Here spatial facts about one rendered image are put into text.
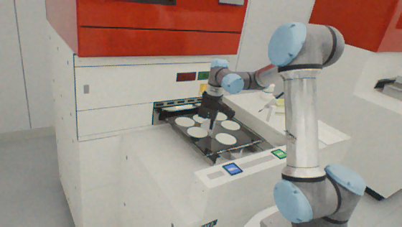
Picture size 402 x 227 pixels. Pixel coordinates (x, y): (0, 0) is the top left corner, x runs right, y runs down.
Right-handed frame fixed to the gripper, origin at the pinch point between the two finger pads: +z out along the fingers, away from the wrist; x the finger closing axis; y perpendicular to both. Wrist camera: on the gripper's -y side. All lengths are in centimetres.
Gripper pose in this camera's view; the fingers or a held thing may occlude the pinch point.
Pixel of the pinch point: (211, 133)
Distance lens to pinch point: 133.6
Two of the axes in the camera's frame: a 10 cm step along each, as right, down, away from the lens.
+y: -9.5, -2.4, 1.8
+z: -1.5, 8.9, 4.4
